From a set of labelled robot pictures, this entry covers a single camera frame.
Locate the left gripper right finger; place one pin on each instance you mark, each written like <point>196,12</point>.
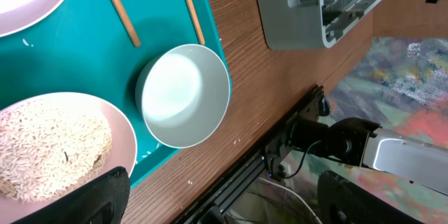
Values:
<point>343,202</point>

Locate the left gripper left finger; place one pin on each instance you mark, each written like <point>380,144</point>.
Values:
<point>101,201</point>

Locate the pink bowl with rice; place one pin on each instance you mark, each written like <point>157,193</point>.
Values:
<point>54,143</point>

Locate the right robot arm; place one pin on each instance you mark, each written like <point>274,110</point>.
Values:
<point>391,152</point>

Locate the grey dishwasher rack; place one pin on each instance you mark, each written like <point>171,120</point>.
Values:
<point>310,24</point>

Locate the grey-white bowl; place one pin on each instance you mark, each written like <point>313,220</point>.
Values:
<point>183,95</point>

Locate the teal plastic tray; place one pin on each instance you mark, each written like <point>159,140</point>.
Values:
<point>82,47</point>

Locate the right wooden chopstick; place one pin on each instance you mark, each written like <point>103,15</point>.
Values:
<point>195,21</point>

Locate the wooden chopstick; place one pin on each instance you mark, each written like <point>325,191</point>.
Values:
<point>195,21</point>
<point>126,22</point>

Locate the left wooden chopstick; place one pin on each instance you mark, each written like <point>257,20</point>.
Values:
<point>126,22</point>

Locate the black aluminium rail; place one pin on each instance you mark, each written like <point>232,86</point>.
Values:
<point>264,156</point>

